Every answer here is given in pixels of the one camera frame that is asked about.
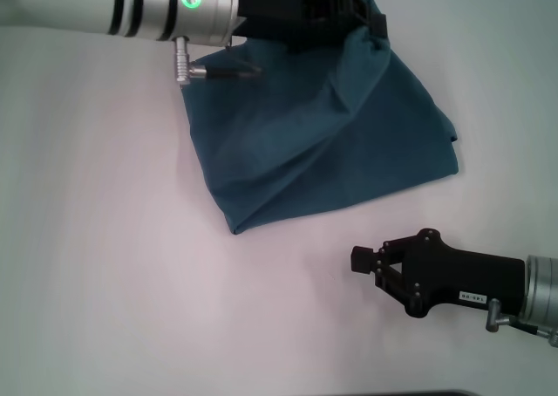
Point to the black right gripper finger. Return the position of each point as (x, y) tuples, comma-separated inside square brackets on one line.
[(362, 254), (362, 267)]

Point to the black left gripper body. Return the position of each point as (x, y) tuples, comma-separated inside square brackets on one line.
[(270, 12)]

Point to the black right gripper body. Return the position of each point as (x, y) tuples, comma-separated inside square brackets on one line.
[(471, 278)]

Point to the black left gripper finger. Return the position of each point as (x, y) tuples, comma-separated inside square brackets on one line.
[(333, 1), (375, 25)]

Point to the teal T-shirt with pink print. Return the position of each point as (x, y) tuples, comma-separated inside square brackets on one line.
[(305, 152)]

